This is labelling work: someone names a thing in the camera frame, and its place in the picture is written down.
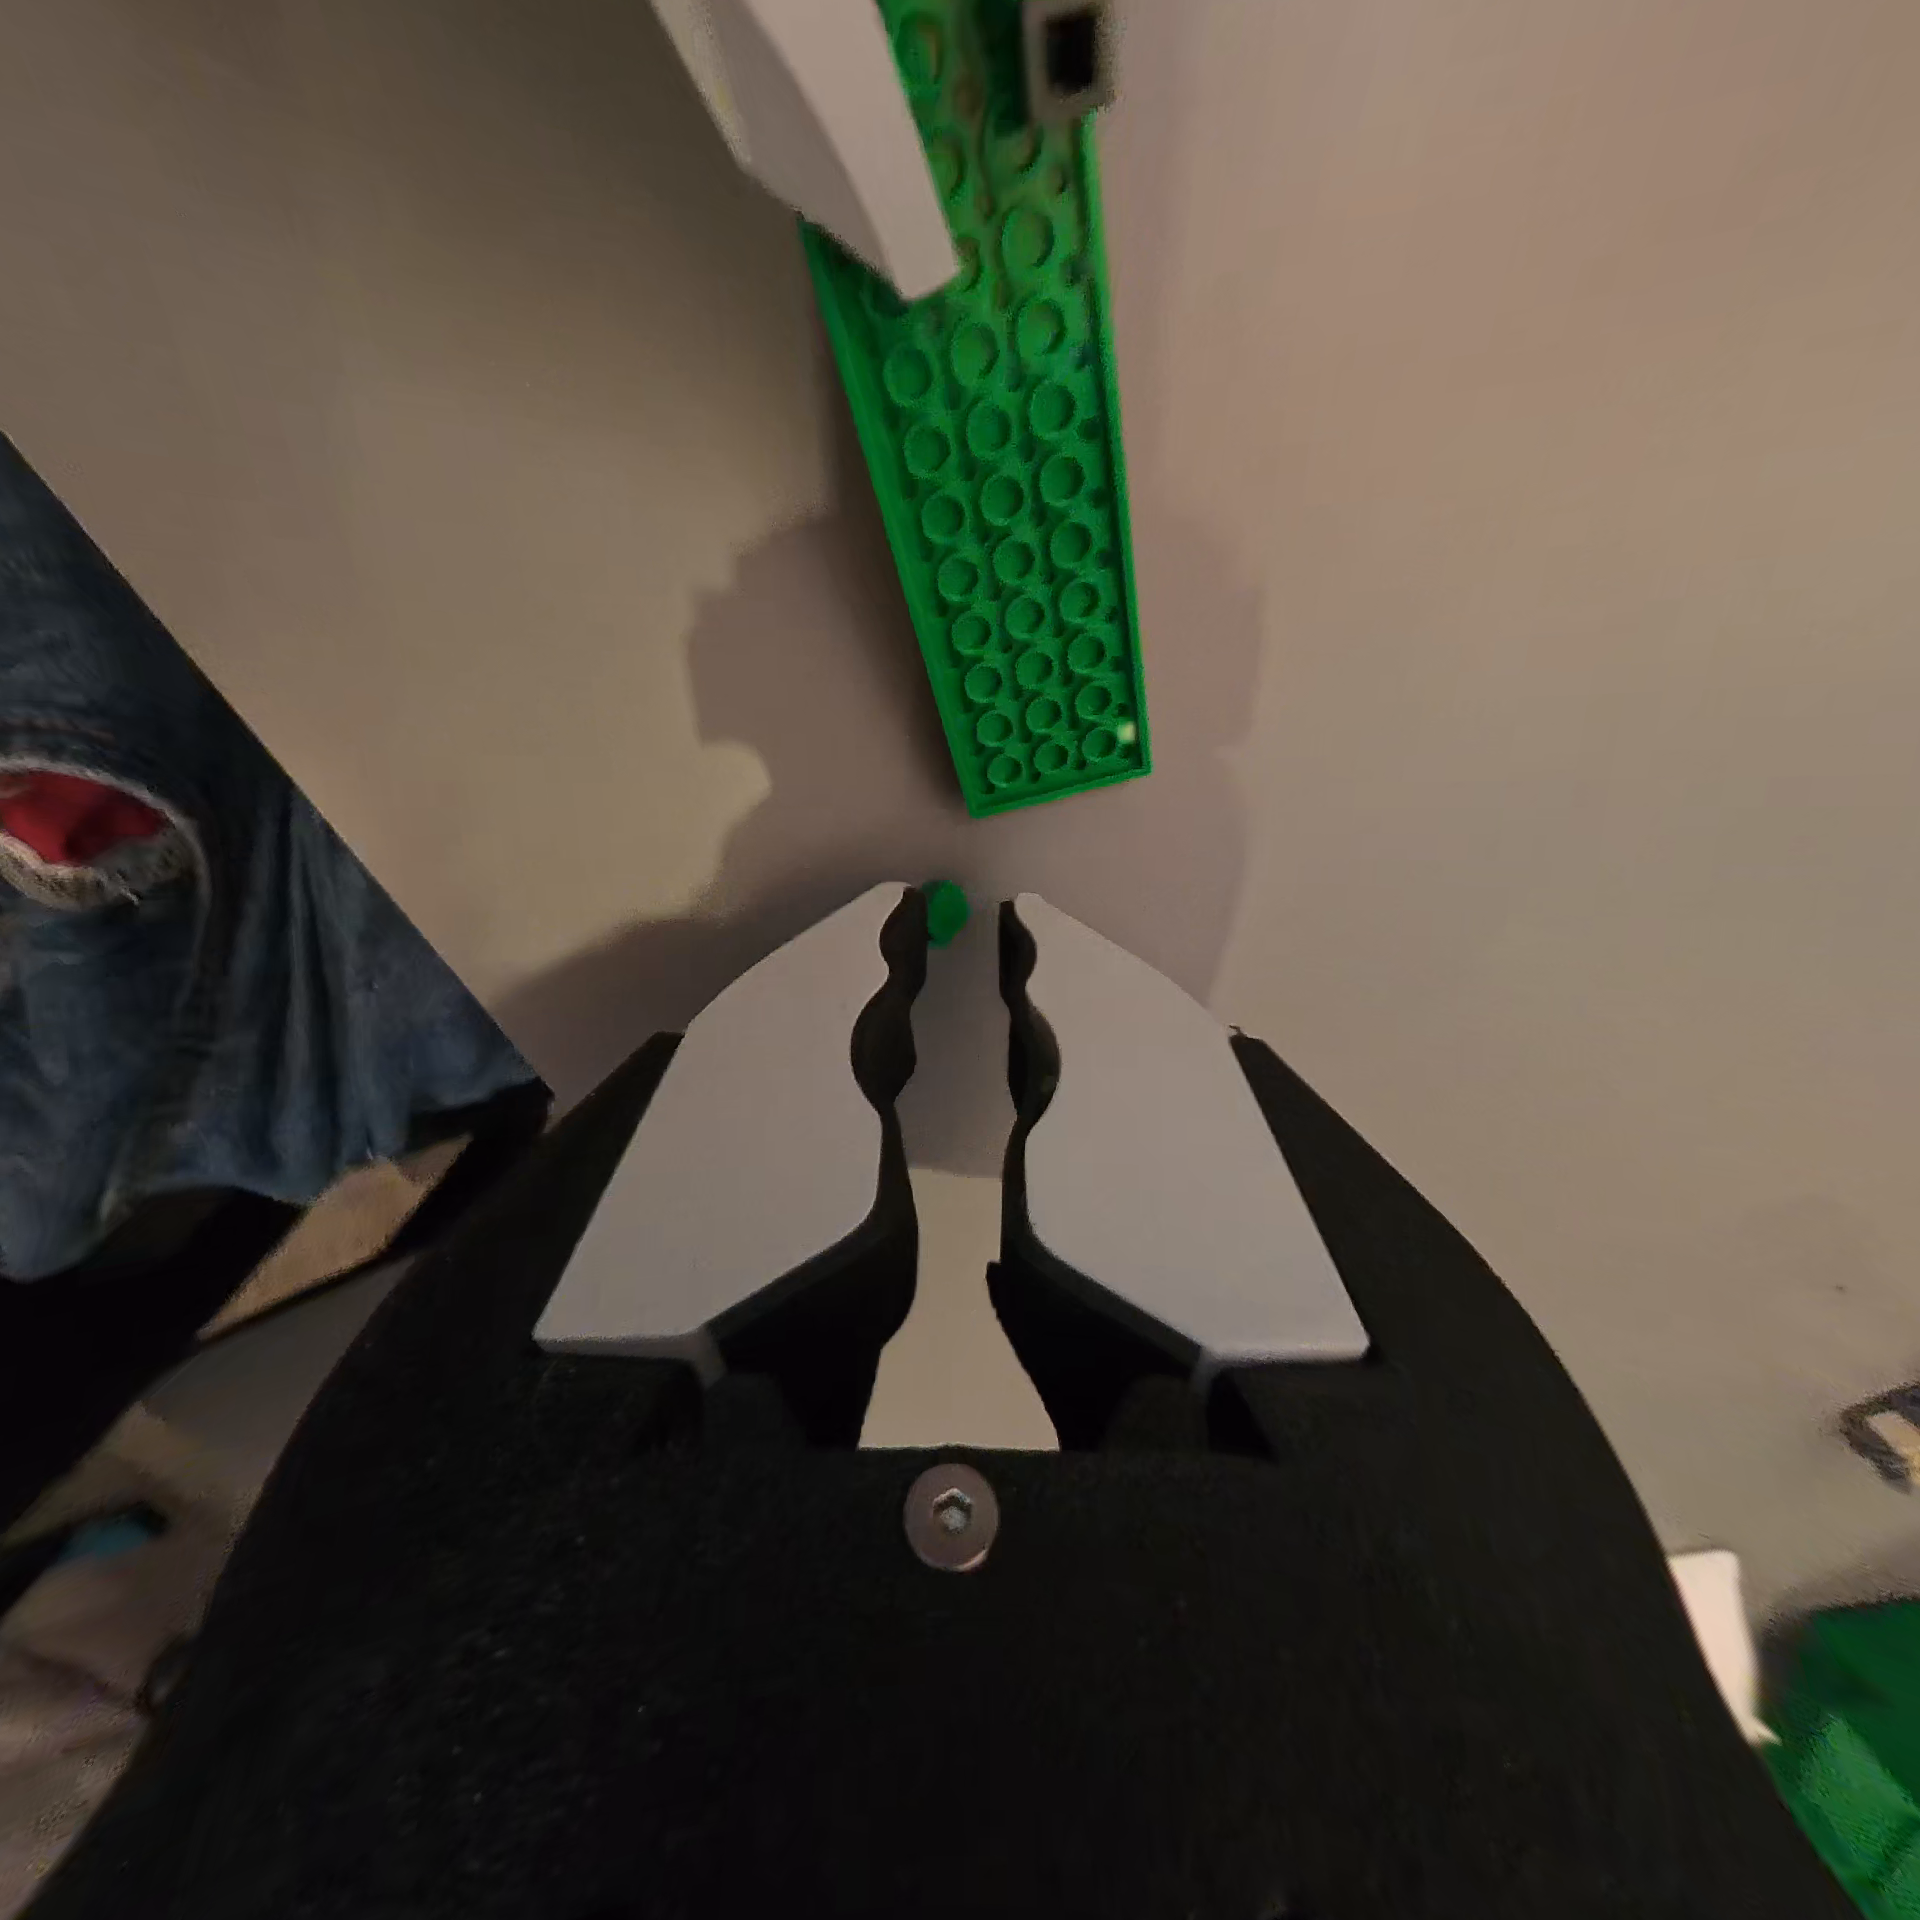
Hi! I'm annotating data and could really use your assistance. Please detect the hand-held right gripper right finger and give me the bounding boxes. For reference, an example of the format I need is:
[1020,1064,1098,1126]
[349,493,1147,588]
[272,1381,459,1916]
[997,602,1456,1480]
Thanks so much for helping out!
[983,894,1373,1375]

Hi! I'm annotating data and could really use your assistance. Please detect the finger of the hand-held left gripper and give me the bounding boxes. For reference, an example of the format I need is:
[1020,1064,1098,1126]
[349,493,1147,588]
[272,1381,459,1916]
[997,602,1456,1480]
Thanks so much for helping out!
[653,0,962,299]

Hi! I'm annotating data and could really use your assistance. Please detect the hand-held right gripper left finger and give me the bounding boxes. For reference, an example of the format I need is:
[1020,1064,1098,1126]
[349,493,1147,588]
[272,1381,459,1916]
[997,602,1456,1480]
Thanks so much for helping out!
[532,881,932,1386]

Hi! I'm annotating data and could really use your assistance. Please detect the green studded brick plate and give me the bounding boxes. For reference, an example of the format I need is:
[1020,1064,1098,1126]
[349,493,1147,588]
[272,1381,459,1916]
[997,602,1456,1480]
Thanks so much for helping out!
[800,0,1155,820]

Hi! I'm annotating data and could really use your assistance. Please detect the grey brick with hole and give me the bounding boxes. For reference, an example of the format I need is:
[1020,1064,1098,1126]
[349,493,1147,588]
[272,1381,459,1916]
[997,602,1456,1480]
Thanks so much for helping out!
[1028,0,1127,116]

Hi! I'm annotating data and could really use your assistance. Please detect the blue jeans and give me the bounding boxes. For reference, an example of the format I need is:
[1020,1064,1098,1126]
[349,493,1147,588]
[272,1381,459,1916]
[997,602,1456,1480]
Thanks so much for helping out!
[0,435,545,1285]

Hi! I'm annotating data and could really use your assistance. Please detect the white paper sheets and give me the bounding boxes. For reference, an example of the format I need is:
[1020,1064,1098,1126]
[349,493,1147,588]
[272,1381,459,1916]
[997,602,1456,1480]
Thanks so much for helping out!
[1661,1548,1781,1751]

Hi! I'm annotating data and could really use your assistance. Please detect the large green brick box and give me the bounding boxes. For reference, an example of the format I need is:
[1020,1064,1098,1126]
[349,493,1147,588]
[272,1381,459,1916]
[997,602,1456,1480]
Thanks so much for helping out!
[1756,1602,1920,1920]

